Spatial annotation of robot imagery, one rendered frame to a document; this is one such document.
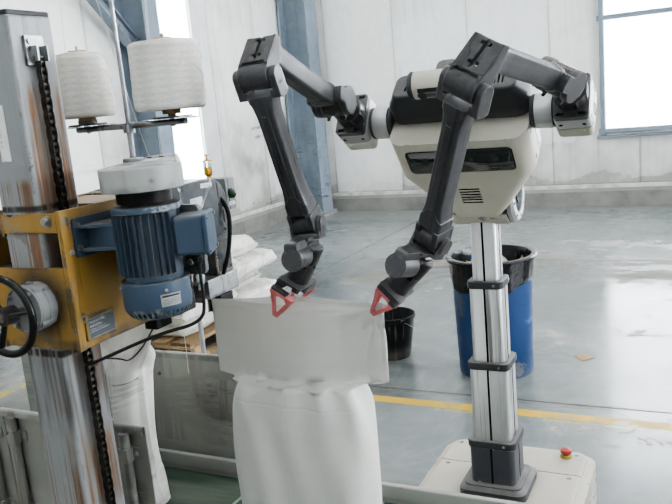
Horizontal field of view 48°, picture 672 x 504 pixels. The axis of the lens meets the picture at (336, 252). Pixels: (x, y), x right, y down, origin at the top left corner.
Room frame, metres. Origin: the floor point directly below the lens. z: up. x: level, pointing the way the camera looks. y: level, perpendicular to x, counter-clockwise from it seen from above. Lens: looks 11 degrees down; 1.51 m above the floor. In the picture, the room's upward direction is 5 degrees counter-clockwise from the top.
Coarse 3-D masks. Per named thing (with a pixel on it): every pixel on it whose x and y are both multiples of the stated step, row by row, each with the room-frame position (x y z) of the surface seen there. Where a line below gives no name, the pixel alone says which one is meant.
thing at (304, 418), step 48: (240, 336) 1.93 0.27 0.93; (288, 336) 1.84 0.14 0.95; (336, 336) 1.81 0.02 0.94; (384, 336) 1.77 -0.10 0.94; (240, 384) 1.90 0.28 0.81; (288, 384) 1.83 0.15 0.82; (336, 384) 1.80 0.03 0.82; (240, 432) 1.90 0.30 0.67; (288, 432) 1.81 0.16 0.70; (336, 432) 1.76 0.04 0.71; (240, 480) 1.91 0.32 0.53; (288, 480) 1.82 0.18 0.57; (336, 480) 1.75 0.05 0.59
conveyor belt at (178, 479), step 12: (168, 468) 2.33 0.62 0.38; (168, 480) 2.25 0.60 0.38; (180, 480) 2.24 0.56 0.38; (192, 480) 2.23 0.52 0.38; (204, 480) 2.23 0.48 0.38; (216, 480) 2.22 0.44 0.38; (228, 480) 2.21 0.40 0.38; (180, 492) 2.16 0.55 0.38; (192, 492) 2.16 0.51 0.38; (204, 492) 2.15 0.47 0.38; (216, 492) 2.14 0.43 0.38; (228, 492) 2.14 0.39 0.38; (240, 492) 2.13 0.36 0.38
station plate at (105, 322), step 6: (108, 312) 1.69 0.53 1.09; (90, 318) 1.64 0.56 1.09; (96, 318) 1.65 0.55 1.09; (102, 318) 1.67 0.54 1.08; (108, 318) 1.68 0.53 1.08; (114, 318) 1.70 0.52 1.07; (90, 324) 1.63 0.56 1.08; (96, 324) 1.65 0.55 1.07; (102, 324) 1.66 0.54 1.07; (108, 324) 1.68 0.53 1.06; (114, 324) 1.70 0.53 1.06; (90, 330) 1.63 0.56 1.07; (96, 330) 1.65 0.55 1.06; (102, 330) 1.66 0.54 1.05; (108, 330) 1.68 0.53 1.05; (90, 336) 1.63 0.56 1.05; (96, 336) 1.64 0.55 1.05
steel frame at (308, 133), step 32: (128, 0) 7.81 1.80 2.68; (288, 0) 10.67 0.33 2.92; (128, 32) 7.63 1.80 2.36; (288, 32) 10.69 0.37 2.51; (128, 64) 7.84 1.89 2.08; (128, 96) 7.78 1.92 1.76; (288, 96) 10.63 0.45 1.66; (160, 128) 7.63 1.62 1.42; (320, 128) 10.53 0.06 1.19; (320, 160) 10.45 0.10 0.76; (320, 192) 10.42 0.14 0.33
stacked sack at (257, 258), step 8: (256, 248) 5.60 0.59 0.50; (240, 256) 5.37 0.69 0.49; (248, 256) 5.33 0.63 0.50; (256, 256) 5.36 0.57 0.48; (264, 256) 5.43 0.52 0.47; (272, 256) 5.53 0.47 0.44; (240, 264) 5.15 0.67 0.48; (248, 264) 5.20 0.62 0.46; (256, 264) 5.31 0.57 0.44; (264, 264) 5.41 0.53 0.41; (240, 272) 5.10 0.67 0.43; (248, 272) 5.21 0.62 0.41
